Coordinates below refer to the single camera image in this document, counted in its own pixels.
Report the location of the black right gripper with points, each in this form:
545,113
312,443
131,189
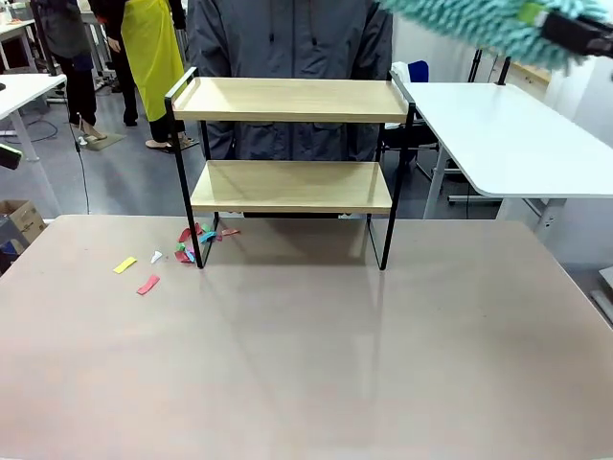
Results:
579,36

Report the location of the teal microfiber duster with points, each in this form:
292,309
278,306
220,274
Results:
469,19

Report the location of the wooden workbench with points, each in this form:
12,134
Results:
531,72

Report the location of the cardboard box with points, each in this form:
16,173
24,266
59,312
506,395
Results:
24,218

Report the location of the black light stand pole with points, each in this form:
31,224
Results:
504,72

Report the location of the white desk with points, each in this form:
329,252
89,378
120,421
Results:
29,91

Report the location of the black tripod stand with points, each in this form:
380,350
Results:
476,67

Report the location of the green floor mat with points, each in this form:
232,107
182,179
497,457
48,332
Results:
105,141

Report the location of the blue chair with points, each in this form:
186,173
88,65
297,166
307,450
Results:
419,72

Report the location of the large white table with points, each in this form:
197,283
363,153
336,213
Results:
503,139

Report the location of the person in dark clothes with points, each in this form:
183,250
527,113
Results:
62,29

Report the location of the yellow paper scrap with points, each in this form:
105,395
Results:
125,265

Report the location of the person in yellow apron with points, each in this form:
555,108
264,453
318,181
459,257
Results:
153,57

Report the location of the white paper scrap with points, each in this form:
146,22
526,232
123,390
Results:
156,257

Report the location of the long red paper strip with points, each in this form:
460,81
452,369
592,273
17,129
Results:
148,285

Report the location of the folded red paper scrap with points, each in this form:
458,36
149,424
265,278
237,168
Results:
183,257

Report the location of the blue paper scrap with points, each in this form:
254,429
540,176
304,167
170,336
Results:
207,236

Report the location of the person in grey jacket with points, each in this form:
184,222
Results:
287,38

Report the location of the two-tier wooden shelf black frame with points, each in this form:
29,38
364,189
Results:
287,112

